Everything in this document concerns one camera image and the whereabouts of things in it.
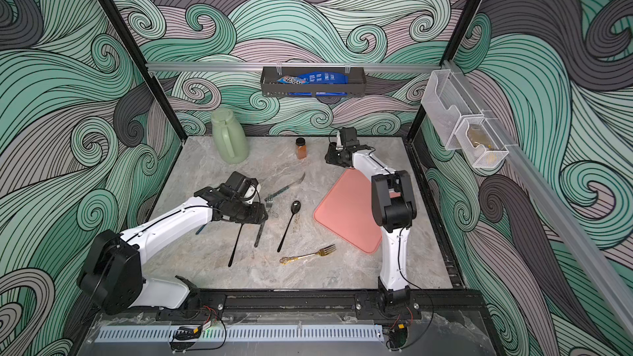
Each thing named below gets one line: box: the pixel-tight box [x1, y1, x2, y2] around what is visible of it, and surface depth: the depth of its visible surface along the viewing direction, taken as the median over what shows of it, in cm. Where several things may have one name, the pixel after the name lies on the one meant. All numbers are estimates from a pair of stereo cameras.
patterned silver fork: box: [253, 220, 266, 249], surface depth 89 cm
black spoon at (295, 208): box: [276, 200, 302, 253], surface depth 96 cm
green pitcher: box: [211, 107, 249, 164], surface depth 97 cm
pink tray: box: [313, 168, 382, 254], surface depth 92 cm
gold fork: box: [279, 243, 338, 265], surface depth 85 cm
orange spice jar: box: [295, 136, 308, 160], surface depth 109 cm
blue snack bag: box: [276, 71, 349, 97], surface depth 94 cm
